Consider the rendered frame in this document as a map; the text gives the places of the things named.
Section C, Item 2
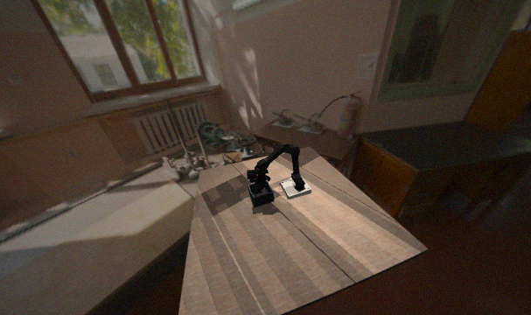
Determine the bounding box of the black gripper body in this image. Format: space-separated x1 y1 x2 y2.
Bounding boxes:
251 175 270 194

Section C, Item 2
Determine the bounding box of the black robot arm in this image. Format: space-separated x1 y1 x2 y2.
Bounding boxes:
247 143 306 192

